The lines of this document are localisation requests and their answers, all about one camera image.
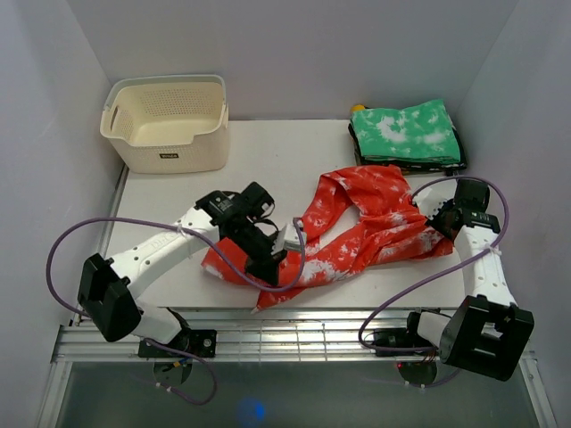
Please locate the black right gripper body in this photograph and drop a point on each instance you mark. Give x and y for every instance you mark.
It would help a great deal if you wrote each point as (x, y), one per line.
(438, 220)

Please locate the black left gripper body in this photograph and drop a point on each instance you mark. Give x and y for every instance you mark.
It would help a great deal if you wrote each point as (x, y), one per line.
(252, 240)

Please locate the red white tie-dye trousers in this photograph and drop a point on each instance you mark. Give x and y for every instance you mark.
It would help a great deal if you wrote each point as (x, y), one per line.
(359, 217)

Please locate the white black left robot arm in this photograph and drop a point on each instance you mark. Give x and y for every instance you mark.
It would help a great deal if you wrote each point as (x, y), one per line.
(110, 289)

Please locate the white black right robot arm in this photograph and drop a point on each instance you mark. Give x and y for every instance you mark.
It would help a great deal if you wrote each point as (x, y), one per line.
(488, 332)

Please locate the green white tie-dye trousers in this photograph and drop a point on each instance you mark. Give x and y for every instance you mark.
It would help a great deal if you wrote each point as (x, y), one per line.
(421, 133)

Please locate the yellow object behind stack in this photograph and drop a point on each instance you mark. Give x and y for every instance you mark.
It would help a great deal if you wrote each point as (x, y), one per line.
(358, 107)

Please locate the cream perforated plastic basket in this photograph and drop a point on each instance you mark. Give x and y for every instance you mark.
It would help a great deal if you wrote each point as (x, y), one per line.
(168, 124)

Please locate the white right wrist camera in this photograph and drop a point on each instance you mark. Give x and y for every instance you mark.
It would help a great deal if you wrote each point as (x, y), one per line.
(429, 202)

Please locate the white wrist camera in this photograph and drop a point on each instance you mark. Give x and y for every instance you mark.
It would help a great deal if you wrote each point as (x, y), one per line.
(290, 238)
(429, 202)

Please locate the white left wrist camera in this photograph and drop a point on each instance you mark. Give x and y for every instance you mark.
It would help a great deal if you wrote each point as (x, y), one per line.
(290, 238)

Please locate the aluminium table frame rails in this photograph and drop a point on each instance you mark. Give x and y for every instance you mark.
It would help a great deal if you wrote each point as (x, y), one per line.
(282, 335)

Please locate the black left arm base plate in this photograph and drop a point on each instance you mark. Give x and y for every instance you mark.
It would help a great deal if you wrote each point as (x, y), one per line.
(201, 343)

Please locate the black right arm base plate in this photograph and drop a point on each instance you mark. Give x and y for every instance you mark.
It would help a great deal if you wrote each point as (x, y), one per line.
(399, 342)

